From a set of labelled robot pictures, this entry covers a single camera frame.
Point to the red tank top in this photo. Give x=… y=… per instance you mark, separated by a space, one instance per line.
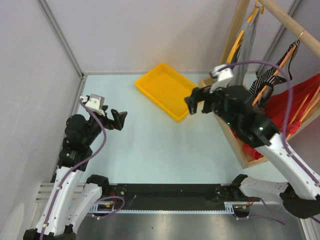
x=274 y=106

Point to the yellow plastic tray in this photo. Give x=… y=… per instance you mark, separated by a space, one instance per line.
x=167 y=88

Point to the orange hanger with grey top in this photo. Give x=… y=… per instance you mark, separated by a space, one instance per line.
x=240 y=40

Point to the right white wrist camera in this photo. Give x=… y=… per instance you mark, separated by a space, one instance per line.
x=221 y=75

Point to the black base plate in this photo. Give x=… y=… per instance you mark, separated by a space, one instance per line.
x=175 y=196

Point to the grey tank top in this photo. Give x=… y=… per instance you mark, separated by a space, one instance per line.
x=244 y=52

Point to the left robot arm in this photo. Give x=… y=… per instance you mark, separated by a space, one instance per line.
x=61 y=217

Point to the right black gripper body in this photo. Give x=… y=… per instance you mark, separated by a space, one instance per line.
x=214 y=102

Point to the wooden clothes rack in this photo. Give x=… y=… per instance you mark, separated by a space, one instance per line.
x=302 y=35

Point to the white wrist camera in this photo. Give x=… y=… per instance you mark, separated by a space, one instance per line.
x=94 y=103
x=221 y=75

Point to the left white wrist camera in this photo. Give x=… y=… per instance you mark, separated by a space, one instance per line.
x=94 y=103

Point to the striped tank top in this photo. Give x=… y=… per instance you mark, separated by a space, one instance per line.
x=272 y=77

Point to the white cable duct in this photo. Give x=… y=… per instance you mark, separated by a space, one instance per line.
x=220 y=208

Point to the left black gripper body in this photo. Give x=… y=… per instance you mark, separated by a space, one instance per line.
x=106 y=122

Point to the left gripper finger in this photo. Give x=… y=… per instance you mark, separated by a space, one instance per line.
x=120 y=121
x=115 y=113

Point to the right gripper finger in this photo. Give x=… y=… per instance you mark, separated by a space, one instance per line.
x=192 y=104
x=198 y=94

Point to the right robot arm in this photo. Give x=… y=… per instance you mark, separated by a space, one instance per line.
x=300 y=194

